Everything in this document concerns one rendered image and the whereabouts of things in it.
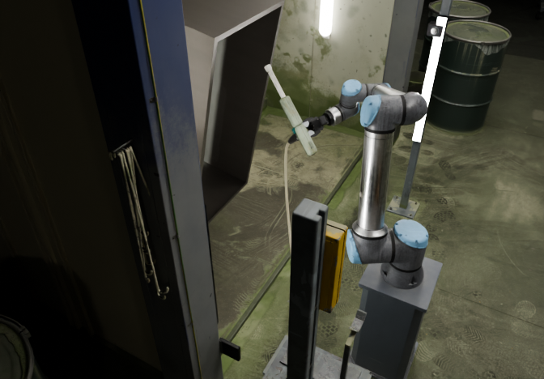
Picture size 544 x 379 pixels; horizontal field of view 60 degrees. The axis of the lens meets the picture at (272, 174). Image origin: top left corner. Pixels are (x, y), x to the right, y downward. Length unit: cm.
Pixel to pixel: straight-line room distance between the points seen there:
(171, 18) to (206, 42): 71
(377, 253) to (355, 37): 238
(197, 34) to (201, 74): 17
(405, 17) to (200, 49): 225
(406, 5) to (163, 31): 286
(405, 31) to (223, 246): 213
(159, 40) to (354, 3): 293
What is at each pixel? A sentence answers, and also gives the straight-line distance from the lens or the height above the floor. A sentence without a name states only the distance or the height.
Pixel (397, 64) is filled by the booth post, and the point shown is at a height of 76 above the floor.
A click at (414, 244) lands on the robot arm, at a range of 206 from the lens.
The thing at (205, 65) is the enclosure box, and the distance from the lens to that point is 196.
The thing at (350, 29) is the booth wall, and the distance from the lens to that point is 406.
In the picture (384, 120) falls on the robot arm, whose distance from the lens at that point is 179.
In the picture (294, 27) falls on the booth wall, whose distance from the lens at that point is 427.
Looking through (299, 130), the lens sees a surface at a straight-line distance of 227.
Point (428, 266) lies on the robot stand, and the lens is 235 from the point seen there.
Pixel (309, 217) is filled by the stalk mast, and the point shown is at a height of 164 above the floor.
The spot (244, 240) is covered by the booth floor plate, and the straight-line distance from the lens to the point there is 321.
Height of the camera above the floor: 228
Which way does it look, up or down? 36 degrees down
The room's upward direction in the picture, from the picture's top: straight up
